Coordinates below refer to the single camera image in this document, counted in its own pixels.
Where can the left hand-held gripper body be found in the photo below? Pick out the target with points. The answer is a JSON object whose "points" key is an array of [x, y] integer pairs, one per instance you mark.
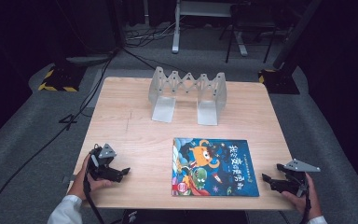
{"points": [[103, 161]]}

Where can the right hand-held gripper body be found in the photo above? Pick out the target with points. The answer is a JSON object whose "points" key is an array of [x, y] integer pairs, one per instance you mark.
{"points": [[298, 179]]}

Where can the blue illustrated picture book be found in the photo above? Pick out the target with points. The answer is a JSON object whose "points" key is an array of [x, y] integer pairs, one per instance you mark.
{"points": [[217, 183]]}

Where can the person's right hand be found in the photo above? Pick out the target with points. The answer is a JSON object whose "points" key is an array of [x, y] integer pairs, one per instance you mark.
{"points": [[312, 202]]}

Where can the person's left hand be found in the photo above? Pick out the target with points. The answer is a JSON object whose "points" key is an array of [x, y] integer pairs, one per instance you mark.
{"points": [[80, 183]]}

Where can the person's dark clothing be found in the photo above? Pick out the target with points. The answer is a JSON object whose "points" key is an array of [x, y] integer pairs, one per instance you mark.
{"points": [[183, 217]]}

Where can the yellow-black striped stand base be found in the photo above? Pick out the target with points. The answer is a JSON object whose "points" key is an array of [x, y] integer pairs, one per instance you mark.
{"points": [[279, 81], [60, 79]]}

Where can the slanted dark stand pole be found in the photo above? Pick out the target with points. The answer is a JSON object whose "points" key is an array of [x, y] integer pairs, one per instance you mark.
{"points": [[295, 34]]}

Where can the black chair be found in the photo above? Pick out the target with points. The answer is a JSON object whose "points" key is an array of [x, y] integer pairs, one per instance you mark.
{"points": [[251, 25]]}

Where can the white desk frame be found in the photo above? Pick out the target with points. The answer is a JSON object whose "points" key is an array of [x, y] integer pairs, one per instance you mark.
{"points": [[176, 31]]}

